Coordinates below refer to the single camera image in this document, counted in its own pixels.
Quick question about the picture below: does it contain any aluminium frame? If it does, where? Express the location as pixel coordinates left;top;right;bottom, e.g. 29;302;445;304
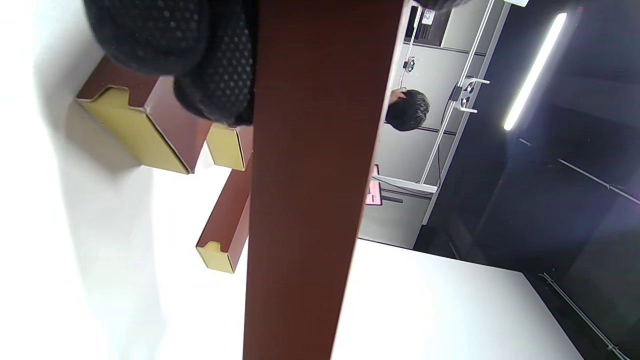
372;0;497;196

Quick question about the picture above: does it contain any brown storage box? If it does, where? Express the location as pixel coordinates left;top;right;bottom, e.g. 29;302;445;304
243;0;407;360
75;55;213;175
196;155;252;274
206;122;254;172

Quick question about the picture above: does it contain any pink screen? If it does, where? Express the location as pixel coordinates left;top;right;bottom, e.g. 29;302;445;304
365;164;384;206

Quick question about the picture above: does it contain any ceiling light strip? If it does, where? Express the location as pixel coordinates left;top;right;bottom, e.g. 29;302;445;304
502;12;569;132

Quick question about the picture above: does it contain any person's left hand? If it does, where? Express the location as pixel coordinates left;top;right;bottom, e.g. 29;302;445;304
82;0;473;127

